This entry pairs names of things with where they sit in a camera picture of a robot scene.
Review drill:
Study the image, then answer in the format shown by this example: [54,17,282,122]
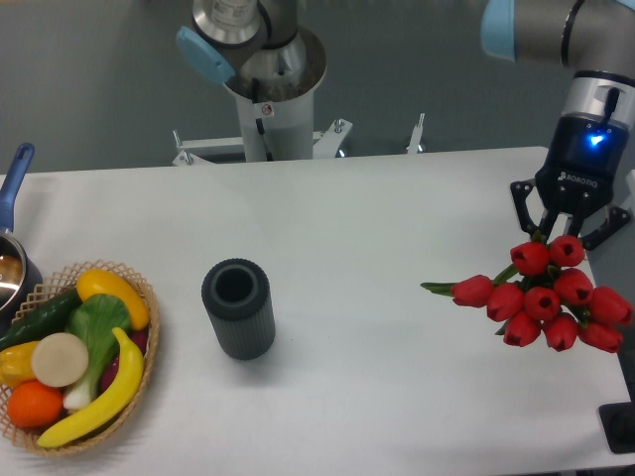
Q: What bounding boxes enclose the purple red vegetable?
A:
[99,329,149,394]

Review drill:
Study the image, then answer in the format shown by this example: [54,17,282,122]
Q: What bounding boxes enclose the yellow bell pepper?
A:
[1,341,39,388]

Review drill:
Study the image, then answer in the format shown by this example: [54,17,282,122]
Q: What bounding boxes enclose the yellow banana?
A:
[37,327,144,449]

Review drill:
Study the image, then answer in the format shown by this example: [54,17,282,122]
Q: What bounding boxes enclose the beige round disc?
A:
[31,332,89,388]

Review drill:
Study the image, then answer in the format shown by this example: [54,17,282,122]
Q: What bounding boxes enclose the yellow squash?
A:
[75,268,150,331]

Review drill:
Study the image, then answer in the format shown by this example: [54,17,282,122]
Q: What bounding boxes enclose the green cucumber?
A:
[1,288,82,350]

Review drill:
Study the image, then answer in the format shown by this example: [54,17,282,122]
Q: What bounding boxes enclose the black device at table edge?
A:
[598,402,634,454]

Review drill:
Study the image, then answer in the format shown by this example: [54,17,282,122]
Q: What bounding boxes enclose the dark grey ribbed vase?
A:
[201,258,276,361]

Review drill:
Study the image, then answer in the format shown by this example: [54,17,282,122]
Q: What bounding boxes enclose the woven wicker basket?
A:
[1,260,160,457]

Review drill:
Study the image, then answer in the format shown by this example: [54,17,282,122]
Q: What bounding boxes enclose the blue handled saucepan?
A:
[1,143,43,335]

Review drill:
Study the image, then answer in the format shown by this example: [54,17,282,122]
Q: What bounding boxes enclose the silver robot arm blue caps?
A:
[481,1,634,251]

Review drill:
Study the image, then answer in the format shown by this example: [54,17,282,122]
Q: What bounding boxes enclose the red tulip bouquet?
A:
[421,231,634,354]

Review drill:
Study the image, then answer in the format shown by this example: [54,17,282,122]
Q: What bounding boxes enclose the orange fruit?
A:
[7,380,63,428]

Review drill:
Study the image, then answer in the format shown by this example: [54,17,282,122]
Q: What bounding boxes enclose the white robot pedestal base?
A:
[172,0,427,167]

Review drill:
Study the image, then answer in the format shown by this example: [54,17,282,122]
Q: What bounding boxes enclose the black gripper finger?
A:
[510,179,540,233]
[580,204,631,250]

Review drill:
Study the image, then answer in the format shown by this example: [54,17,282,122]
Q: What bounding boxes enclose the green bok choy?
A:
[63,294,131,414]

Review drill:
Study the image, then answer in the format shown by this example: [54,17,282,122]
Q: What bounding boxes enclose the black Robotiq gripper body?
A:
[535,117,626,216]

